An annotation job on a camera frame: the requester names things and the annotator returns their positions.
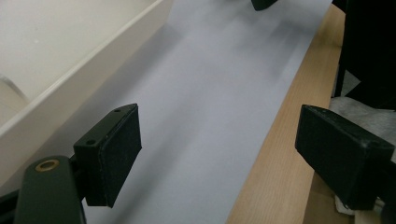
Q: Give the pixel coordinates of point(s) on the white open box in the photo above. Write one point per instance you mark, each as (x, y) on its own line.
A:
(62, 46)

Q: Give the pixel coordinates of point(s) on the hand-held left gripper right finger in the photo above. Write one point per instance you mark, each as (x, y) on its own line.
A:
(336, 149)

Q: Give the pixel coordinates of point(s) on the white fabric sheet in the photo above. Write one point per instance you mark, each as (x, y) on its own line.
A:
(370, 116)

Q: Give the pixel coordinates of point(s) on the black object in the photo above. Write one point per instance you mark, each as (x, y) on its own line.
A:
(263, 3)

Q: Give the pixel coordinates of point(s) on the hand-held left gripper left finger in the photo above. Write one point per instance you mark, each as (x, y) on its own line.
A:
(118, 155)

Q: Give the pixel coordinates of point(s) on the black stand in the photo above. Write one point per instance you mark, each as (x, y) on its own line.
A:
(370, 46)

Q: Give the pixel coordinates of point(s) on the pale grey table mat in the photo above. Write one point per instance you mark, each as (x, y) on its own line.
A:
(211, 93)

